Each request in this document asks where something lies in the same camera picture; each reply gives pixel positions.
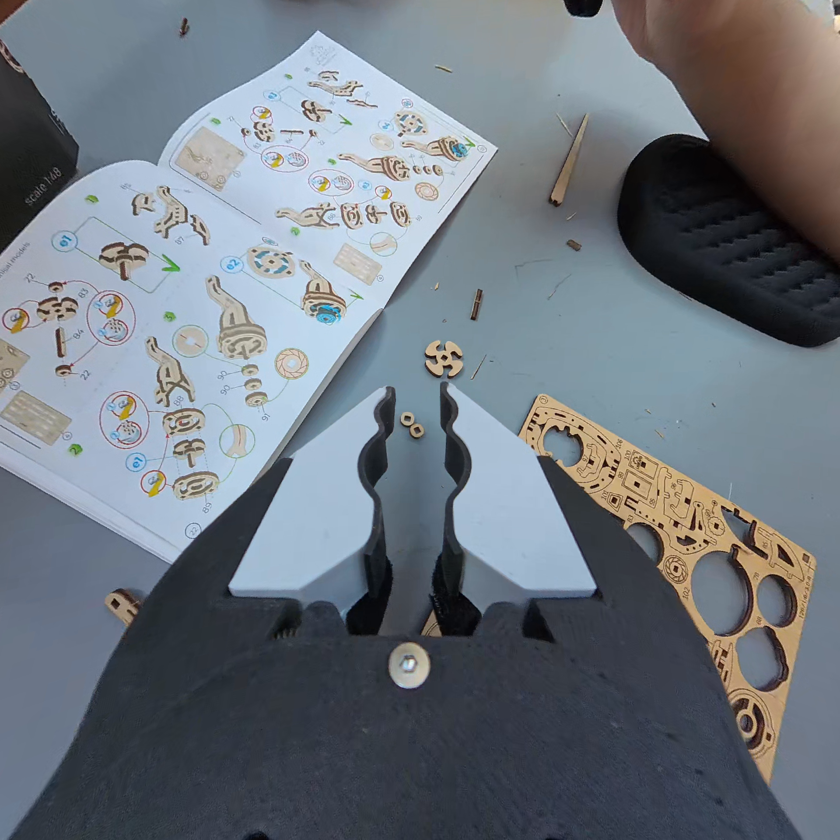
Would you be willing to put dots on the black cardboard box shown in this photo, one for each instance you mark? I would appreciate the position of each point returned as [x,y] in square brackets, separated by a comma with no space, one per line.
[26,144]

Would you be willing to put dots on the laser-cut plywood parts sheet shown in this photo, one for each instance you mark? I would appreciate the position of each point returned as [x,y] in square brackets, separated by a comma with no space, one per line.
[646,482]

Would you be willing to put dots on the long wooden sliver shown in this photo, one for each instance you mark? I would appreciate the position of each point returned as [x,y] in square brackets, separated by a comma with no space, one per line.
[568,164]

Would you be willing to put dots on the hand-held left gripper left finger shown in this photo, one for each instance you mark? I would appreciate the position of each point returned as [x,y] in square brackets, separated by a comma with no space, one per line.
[302,525]

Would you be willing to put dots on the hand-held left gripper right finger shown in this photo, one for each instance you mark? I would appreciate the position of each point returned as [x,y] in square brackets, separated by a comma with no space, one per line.
[518,525]

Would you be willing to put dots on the black wrist rest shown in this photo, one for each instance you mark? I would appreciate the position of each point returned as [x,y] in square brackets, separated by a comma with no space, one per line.
[709,249]

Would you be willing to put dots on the open instruction booklet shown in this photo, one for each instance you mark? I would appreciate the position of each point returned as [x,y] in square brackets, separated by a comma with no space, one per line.
[216,367]

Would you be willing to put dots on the curved wooden model part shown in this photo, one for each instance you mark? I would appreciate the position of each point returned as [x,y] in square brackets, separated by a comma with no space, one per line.
[121,605]

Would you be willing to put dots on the person's right forearm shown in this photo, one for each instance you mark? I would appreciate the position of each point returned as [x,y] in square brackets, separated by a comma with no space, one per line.
[754,98]

